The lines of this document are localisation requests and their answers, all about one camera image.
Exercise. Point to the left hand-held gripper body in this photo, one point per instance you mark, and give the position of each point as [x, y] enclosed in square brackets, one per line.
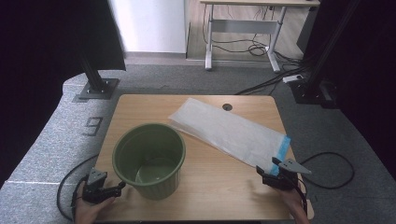
[95, 193]

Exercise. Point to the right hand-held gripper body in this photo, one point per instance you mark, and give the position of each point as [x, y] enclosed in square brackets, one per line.
[283, 180]

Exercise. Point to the green plastic trash bin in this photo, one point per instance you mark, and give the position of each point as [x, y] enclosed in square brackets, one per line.
[162, 189]

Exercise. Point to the white plastic trash bag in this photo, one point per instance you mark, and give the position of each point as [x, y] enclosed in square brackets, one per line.
[224, 130]

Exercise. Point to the person's right hand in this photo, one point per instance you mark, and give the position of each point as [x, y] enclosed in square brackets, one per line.
[294, 202]

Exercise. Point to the black metal stand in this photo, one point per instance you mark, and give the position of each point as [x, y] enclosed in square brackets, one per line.
[98, 88]
[311, 91]

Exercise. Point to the white power strip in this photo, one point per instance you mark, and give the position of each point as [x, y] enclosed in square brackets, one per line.
[292, 78]

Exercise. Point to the black curtain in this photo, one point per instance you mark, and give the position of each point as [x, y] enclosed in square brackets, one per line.
[367, 62]
[46, 46]

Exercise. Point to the white metal frame desk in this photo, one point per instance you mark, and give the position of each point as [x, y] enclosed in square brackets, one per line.
[243, 26]

